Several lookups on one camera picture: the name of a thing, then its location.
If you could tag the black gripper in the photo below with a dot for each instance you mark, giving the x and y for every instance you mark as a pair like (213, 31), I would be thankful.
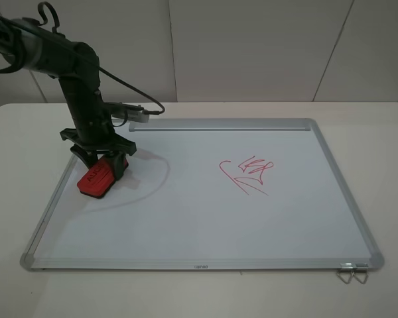
(88, 141)

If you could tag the red whiteboard eraser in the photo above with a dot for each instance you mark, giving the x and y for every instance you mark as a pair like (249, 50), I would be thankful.
(98, 180)

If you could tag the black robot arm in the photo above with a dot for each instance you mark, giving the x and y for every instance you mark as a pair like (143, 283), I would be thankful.
(24, 45)

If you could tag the white aluminium-framed whiteboard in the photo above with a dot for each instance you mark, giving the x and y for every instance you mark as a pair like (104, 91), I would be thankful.
(209, 200)

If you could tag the grey marker tray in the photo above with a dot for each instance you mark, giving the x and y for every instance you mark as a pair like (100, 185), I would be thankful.
(278, 124)

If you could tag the left metal binder clip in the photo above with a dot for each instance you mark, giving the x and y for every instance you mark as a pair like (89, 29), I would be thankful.
(345, 272)

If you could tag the metal binder clip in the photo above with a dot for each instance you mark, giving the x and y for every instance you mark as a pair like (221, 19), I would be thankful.
(361, 273)
(345, 272)

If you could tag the right metal binder clip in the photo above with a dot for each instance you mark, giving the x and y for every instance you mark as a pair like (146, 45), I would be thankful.
(361, 273)

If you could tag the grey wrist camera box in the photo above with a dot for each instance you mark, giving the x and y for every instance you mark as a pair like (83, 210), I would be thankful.
(129, 112)

